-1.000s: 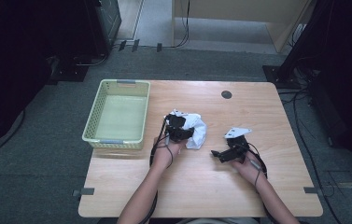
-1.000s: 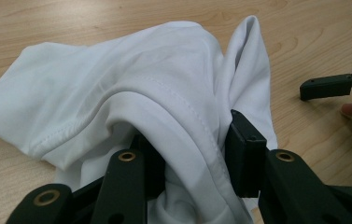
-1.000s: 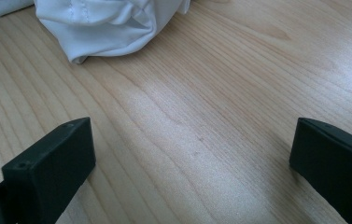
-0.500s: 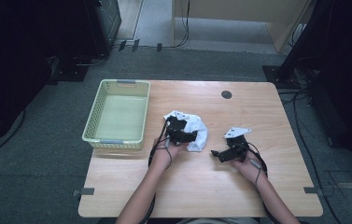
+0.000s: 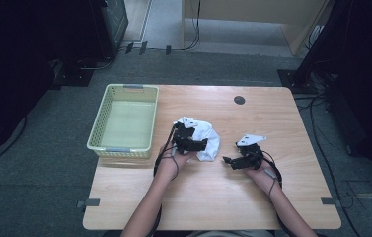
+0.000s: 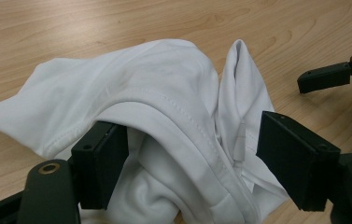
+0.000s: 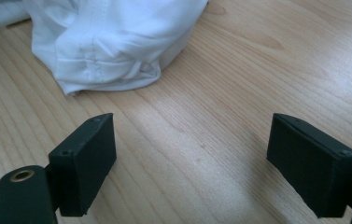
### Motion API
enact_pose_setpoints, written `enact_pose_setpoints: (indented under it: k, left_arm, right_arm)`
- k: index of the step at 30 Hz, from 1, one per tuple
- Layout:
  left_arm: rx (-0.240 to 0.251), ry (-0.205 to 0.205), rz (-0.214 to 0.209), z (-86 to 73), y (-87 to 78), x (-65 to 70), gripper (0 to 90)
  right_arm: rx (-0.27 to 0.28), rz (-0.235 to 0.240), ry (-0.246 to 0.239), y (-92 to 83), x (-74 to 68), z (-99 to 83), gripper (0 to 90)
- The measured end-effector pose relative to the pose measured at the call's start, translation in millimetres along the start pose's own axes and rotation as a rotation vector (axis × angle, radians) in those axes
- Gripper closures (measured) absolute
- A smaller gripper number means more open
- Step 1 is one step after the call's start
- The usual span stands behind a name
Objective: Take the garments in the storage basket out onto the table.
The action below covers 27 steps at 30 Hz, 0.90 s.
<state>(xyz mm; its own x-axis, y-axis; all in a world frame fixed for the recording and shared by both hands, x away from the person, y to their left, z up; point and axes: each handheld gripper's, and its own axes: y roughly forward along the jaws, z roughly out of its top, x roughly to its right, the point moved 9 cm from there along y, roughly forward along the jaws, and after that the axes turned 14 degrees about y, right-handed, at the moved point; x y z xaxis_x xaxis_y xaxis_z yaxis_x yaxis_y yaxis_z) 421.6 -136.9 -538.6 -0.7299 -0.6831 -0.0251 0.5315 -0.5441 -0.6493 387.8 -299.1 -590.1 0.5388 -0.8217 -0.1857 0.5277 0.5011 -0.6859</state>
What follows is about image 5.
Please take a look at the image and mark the white power strip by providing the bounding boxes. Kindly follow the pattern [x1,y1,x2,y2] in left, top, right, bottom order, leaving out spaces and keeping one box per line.
[310,24,325,42]

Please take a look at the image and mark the person's right hand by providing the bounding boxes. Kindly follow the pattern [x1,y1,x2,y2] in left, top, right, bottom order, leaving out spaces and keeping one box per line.
[244,160,280,196]

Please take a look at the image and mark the dark curtain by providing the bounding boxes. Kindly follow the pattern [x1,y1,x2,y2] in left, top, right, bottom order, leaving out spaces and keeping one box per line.
[0,0,106,162]
[300,0,372,172]

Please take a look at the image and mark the black stand base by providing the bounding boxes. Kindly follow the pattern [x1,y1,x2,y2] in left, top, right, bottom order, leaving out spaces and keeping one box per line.
[49,58,96,90]
[276,68,320,97]

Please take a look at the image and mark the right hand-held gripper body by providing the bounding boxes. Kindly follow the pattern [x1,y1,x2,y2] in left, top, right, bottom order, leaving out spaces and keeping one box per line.
[236,133,267,171]

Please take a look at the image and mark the black floor cable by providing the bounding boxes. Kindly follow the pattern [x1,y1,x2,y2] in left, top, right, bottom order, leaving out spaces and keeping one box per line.
[308,95,362,237]

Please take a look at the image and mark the right hand-held gripper black cable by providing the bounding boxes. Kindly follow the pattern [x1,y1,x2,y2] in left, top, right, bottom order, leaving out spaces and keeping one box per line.
[261,150,294,237]

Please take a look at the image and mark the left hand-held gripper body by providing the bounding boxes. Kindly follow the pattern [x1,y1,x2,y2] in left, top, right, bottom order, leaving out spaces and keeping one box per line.
[172,117,198,155]

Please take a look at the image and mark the black hanging cable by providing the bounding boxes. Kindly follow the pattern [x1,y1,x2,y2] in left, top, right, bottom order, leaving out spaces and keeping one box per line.
[170,0,202,52]

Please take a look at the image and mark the white t-shirt with blue print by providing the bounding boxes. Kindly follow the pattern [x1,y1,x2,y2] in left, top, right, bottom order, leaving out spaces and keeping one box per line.
[177,116,221,162]

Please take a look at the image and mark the person's light clothing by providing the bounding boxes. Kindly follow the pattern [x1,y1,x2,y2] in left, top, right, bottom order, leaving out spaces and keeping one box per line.
[186,229,275,237]

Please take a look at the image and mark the black equipment cabinet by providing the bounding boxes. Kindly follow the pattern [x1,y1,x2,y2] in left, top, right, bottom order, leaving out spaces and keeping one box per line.
[89,0,129,60]

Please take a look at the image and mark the person's left hand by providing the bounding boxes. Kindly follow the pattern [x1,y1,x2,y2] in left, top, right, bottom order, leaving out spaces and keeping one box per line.
[155,145,194,179]

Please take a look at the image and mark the beige wooden cabinet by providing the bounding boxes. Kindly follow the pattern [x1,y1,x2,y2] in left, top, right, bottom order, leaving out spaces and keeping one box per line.
[182,0,335,56]

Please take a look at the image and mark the pale green plastic basket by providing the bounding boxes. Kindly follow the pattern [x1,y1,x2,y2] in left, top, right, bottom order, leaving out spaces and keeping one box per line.
[86,83,160,159]

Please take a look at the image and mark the hand-held gripper black cable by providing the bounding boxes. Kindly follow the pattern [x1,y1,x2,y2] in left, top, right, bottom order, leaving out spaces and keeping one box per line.
[261,150,294,237]
[146,122,180,237]

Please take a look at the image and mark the left hand-held gripper black cable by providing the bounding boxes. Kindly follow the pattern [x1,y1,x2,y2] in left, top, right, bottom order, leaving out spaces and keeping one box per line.
[146,122,180,237]

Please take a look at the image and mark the grey floor cable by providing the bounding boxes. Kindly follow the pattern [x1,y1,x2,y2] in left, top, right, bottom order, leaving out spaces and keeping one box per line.
[80,56,115,71]

